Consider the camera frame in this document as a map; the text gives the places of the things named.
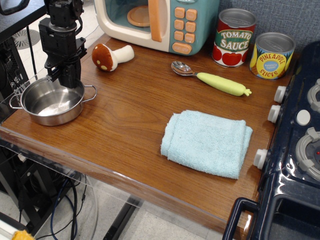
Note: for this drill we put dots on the pineapple slices can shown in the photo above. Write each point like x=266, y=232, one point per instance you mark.
x=272, y=54

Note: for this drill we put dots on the dark blue toy stove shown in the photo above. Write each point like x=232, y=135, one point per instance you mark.
x=288, y=205

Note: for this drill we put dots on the light blue folded towel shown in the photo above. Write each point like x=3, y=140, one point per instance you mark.
x=206, y=143

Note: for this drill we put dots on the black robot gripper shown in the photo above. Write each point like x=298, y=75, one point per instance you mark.
x=63, y=50

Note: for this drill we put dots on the toy microwave oven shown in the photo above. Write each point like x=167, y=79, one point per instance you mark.
x=174, y=26

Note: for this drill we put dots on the black desk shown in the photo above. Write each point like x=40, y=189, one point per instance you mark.
x=13, y=23

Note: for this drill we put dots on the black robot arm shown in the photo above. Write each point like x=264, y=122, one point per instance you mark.
x=64, y=12

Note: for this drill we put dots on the tomato sauce can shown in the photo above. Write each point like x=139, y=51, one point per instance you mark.
x=234, y=32

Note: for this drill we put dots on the yellow plush toy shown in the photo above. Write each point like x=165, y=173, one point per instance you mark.
x=22, y=235

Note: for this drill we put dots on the spoon with green handle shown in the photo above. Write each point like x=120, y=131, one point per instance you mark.
x=225, y=85

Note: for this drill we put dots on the plush brown mushroom toy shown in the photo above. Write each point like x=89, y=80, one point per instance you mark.
x=107, y=60

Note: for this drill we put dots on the stainless steel pot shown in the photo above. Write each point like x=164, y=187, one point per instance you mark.
x=48, y=103

